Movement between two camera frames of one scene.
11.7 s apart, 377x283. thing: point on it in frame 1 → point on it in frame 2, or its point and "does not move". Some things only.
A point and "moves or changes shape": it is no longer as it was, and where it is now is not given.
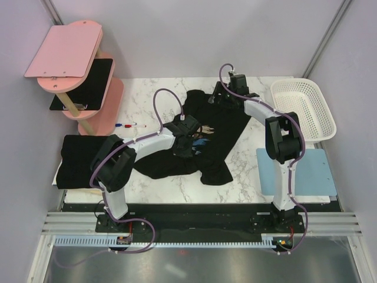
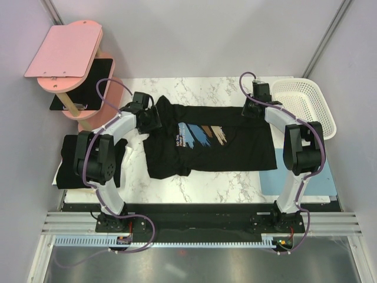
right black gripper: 220,88 → 245,111
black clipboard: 90,95 does not move
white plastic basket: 304,99 does not move
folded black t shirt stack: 77,153 does not move
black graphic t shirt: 220,126 moves or changes shape
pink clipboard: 66,50 does not move
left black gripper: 187,152 → 155,123
